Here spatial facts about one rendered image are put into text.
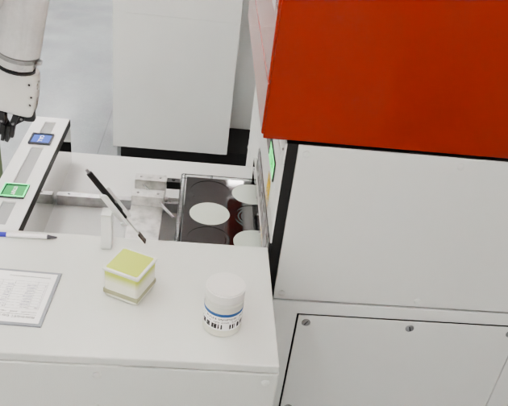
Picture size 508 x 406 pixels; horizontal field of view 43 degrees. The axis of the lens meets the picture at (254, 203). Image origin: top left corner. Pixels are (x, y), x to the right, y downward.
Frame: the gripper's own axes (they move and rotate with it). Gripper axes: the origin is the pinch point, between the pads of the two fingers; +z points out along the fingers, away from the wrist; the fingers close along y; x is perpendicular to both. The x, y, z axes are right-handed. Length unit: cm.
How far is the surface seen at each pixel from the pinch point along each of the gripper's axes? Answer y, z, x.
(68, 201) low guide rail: -14.3, 25.9, -17.0
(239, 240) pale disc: -56, 10, 4
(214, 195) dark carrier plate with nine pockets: -50, 12, -15
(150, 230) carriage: -35.5, 16.6, 0.2
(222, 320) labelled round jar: -49, 1, 44
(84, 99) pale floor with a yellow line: 10, 116, -265
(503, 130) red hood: -95, -38, 15
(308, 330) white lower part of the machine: -77, 23, 15
